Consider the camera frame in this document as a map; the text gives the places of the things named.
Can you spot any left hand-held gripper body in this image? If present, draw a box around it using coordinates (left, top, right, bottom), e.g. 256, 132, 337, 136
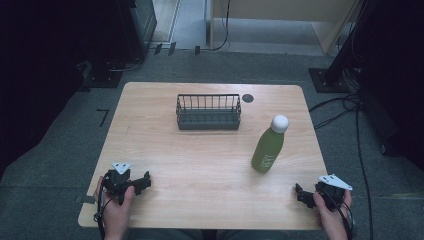
103, 162, 138, 205

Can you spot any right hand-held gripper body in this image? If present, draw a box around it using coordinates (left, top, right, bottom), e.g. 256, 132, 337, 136
312, 173, 354, 212

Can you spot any person's right hand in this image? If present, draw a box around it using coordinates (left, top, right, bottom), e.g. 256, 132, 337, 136
312, 189, 353, 240

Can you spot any person's left hand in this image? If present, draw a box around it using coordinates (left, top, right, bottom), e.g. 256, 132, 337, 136
93, 176, 137, 236

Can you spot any green bottle with white cap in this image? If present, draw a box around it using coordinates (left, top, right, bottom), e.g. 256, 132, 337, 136
250, 114, 290, 174

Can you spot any black stand base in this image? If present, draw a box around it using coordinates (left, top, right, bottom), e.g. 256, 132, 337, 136
77, 59, 124, 90

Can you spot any dark cabinet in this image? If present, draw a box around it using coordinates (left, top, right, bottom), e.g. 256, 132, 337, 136
117, 0, 158, 62

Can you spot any light wooden partition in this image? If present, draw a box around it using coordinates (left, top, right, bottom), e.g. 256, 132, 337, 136
209, 0, 363, 56

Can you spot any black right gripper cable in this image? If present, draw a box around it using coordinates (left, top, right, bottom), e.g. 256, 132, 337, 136
320, 186, 356, 240

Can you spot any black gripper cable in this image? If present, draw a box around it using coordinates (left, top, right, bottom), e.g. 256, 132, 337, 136
320, 186, 356, 240
93, 171, 114, 240

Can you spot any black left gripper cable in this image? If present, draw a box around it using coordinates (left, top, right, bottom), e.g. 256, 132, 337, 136
93, 171, 114, 240

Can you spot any black floor cable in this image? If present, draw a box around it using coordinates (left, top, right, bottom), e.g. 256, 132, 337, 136
308, 93, 375, 240

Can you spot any dark wire basket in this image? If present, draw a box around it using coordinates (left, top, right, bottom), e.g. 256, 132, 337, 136
175, 93, 243, 131

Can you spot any black stand with base plate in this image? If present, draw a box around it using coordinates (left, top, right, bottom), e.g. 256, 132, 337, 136
307, 0, 378, 94

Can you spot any thin black hanging cable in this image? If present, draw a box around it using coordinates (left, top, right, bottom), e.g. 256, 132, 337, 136
211, 0, 232, 52

